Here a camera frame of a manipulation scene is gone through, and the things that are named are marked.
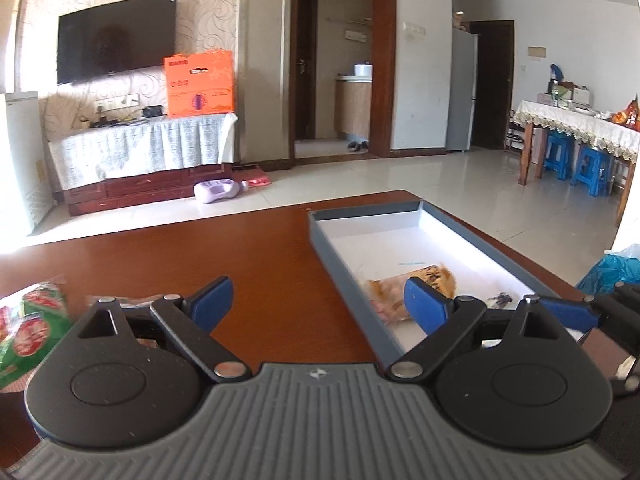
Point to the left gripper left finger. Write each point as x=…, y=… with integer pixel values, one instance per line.
x=126, y=376

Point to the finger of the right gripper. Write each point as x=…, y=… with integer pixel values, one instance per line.
x=573, y=315

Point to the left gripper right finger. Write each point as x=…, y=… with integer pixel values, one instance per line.
x=510, y=378

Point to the green prawn cracker bag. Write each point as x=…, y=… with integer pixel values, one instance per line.
x=33, y=321

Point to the blue plastic bag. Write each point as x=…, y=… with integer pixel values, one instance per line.
x=613, y=267

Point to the orange chocolate bar wrapper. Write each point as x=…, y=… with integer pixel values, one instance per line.
x=132, y=302

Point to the wooden dining table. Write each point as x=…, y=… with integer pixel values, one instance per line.
x=526, y=159

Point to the blue plastic stool right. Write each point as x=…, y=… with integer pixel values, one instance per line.
x=594, y=170

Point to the blue plastic stool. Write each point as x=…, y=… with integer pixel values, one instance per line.
x=594, y=170
x=558, y=154

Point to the blue plastic stool left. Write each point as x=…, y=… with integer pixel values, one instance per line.
x=558, y=154

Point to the lace table cloth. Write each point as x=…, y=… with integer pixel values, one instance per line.
x=617, y=140

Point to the red wooden TV cabinet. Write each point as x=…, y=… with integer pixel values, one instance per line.
x=142, y=189

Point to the grey shallow box tray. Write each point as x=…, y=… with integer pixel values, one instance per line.
x=360, y=244

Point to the white chest freezer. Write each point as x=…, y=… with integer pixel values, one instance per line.
x=26, y=195

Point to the white purple detergent bottle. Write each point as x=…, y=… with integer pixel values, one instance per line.
x=211, y=191

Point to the white blue patterned cloth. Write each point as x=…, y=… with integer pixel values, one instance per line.
x=94, y=155

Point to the silver refrigerator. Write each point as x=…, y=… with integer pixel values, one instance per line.
x=462, y=91

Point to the black set-top box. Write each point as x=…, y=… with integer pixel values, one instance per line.
x=152, y=111

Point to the pair of slippers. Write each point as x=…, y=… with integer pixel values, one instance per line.
x=358, y=146

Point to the orange cardboard gift box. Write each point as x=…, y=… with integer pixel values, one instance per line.
x=200, y=83

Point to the kitchen cabinet with pot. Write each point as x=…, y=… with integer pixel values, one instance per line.
x=353, y=97

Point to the black wall television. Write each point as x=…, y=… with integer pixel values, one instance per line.
x=115, y=38

